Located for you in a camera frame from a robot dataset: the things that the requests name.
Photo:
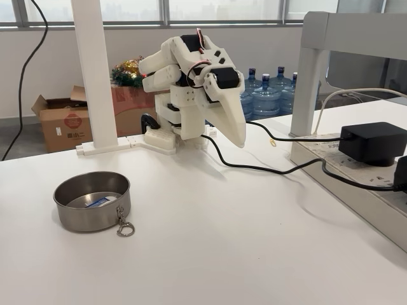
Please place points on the tinsel christmas wreath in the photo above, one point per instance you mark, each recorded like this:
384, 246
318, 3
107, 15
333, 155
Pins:
127, 73

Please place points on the blue water bottle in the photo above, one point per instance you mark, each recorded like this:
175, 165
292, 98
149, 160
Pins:
265, 101
291, 98
246, 108
282, 79
252, 82

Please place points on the round metal bowl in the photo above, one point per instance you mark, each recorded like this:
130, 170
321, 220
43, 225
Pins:
86, 219

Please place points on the long grey power strip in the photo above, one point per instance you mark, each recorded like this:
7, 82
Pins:
349, 178

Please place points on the black power adapter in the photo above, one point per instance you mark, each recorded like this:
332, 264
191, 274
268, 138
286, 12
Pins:
369, 143

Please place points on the black table clamp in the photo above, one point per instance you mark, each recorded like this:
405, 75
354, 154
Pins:
147, 120

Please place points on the open brown cardboard box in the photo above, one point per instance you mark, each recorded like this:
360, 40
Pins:
63, 127

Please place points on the small white and blue box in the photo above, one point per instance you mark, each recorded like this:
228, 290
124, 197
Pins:
100, 201

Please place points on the red carton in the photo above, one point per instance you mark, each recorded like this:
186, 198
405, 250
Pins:
127, 108

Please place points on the yellow paper clip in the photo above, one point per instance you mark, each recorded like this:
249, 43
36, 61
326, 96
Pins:
272, 143

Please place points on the grey desk shelf riser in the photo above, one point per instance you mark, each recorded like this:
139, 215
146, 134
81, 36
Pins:
310, 79

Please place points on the black plug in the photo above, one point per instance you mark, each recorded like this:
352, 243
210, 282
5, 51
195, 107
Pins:
401, 173

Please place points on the white camera stand post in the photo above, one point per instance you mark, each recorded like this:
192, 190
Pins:
95, 79

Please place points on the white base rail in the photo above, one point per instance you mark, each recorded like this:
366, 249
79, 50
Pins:
133, 144

